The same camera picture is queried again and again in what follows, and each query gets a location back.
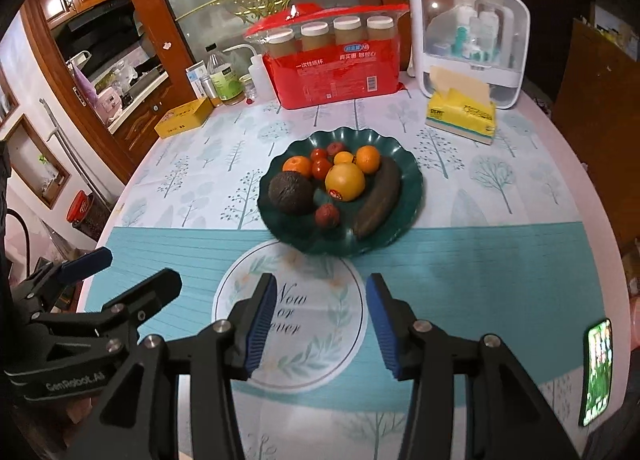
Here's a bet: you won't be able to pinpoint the black range hood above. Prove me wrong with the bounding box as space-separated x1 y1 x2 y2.
52 0 138 76

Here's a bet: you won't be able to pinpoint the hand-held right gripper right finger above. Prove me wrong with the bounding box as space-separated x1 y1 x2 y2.
366 273 581 460

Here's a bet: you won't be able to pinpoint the yellow tissue pack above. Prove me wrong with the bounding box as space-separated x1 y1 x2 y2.
425 65 497 147

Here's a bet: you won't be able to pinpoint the large yellow orange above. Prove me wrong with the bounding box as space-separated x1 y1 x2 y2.
324 163 367 203

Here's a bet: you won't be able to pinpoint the red paper cup package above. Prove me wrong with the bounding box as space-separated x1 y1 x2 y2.
244 3 407 110

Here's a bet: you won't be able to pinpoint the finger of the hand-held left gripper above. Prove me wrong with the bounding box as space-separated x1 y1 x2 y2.
10 247 113 313
25 267 183 355

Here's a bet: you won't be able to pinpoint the white squeeze bottle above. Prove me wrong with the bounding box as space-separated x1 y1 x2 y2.
222 43 271 101

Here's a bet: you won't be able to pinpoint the brown wooden panel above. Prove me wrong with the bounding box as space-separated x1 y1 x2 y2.
552 20 640 251

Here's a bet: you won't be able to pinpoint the black cable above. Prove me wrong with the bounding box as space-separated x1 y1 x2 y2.
5 207 33 271

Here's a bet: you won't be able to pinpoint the orange tangerine with stem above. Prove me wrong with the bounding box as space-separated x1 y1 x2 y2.
355 145 382 175

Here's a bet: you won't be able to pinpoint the dark brown avocado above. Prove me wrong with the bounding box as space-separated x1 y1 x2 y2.
268 173 315 215

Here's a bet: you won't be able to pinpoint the brown overripe banana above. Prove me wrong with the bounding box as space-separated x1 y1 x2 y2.
352 156 402 240

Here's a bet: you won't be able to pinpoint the tree print tablecloth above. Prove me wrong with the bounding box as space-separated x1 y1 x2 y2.
82 68 636 460

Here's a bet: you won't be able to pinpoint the flat yellow box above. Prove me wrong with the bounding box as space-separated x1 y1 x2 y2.
154 96 211 140

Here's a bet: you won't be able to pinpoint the stemless orange tangerine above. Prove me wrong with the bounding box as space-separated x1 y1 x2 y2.
282 155 313 176

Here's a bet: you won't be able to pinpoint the white clear storage box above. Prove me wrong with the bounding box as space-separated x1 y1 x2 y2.
409 0 531 110

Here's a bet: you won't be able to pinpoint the beige jar with white lid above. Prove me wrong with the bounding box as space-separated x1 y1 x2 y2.
334 16 362 46
301 22 332 52
366 15 396 41
270 29 297 57

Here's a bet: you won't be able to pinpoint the smartphone with lit screen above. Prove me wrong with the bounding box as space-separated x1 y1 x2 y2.
578 319 614 428

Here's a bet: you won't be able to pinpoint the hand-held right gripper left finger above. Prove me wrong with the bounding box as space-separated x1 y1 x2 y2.
65 273 278 460

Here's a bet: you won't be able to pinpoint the dark green wavy plate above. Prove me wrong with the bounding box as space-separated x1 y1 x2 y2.
257 126 425 257

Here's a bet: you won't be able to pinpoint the small white carton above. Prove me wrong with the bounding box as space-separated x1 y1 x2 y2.
186 62 206 98

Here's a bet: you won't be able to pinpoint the green label bottle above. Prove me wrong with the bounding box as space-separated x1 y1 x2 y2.
206 44 246 106

